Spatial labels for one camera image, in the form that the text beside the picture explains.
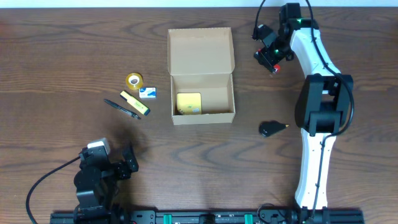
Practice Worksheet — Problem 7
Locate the red black stapler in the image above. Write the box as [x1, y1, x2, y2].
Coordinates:
[254, 47, 280, 73]

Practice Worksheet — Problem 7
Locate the clear tape roll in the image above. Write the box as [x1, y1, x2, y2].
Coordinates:
[125, 72, 144, 90]

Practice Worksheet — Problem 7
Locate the yellow sticky note pad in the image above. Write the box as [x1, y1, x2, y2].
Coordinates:
[177, 93, 201, 115]

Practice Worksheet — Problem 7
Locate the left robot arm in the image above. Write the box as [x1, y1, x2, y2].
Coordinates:
[73, 138, 139, 223]

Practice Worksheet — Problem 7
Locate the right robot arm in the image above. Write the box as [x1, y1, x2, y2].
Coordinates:
[252, 3, 363, 223]

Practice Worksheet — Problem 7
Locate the yellow highlighter marker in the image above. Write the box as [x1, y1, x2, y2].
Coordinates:
[119, 90, 150, 116]

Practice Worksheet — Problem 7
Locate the black ballpoint pen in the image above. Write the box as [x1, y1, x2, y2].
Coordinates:
[104, 99, 141, 119]

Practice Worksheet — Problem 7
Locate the open cardboard box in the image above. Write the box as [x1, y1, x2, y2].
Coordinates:
[167, 27, 236, 125]

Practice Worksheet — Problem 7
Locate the black correction tape dispenser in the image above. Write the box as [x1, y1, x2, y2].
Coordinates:
[259, 120, 289, 138]

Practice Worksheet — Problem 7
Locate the black aluminium mounting rail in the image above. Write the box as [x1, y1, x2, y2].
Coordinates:
[50, 209, 365, 224]

